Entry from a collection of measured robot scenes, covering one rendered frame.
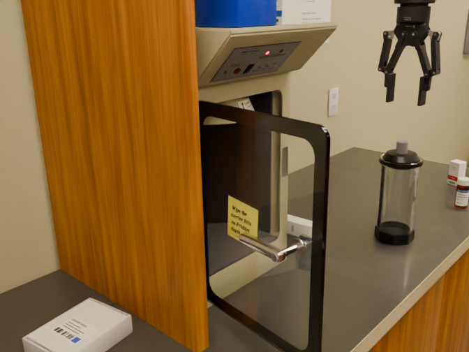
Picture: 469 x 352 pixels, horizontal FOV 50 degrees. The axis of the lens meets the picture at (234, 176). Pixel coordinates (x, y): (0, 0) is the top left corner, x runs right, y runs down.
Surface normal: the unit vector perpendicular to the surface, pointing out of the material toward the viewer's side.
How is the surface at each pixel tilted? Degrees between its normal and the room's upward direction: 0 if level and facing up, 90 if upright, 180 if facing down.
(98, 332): 0
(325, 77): 90
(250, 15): 90
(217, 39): 90
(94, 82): 90
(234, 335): 0
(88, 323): 0
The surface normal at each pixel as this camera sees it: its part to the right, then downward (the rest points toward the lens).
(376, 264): -0.02, -0.95
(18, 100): 0.74, 0.20
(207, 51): -0.67, 0.25
